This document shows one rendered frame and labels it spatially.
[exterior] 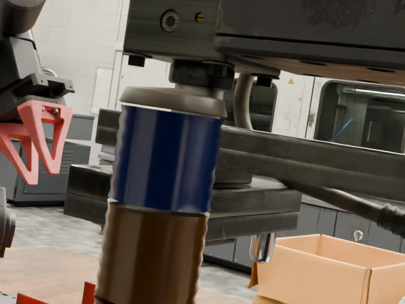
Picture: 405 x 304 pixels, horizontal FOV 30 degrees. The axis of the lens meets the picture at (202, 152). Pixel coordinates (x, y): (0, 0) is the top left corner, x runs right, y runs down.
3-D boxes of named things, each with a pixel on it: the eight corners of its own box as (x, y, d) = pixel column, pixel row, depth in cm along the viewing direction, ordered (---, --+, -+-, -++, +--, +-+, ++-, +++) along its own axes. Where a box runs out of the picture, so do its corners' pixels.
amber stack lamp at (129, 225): (135, 277, 30) (147, 196, 30) (215, 302, 28) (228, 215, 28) (72, 289, 27) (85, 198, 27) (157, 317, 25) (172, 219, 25)
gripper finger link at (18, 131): (42, 167, 77) (21, 84, 79) (-6, 191, 81) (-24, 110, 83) (85, 169, 83) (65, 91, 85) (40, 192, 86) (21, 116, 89)
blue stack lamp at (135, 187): (148, 192, 30) (160, 109, 30) (229, 210, 28) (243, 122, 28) (85, 193, 27) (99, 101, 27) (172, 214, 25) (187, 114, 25)
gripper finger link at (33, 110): (46, 165, 77) (25, 81, 79) (-1, 189, 80) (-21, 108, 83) (89, 167, 83) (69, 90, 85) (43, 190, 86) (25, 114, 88)
